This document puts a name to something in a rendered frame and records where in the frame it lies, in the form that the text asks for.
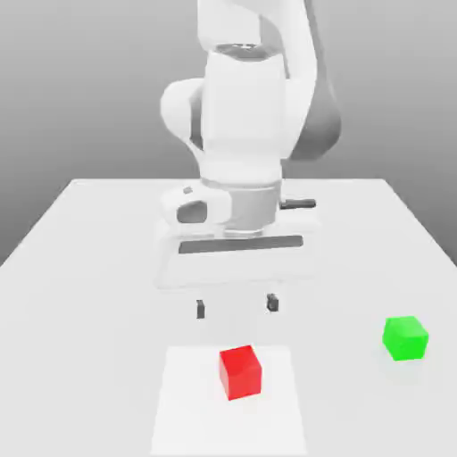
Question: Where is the small green cube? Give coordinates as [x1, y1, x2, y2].
[381, 315, 430, 362]

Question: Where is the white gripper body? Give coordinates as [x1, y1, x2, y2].
[153, 218, 321, 291]

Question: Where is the small red cube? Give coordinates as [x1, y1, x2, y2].
[219, 344, 263, 402]

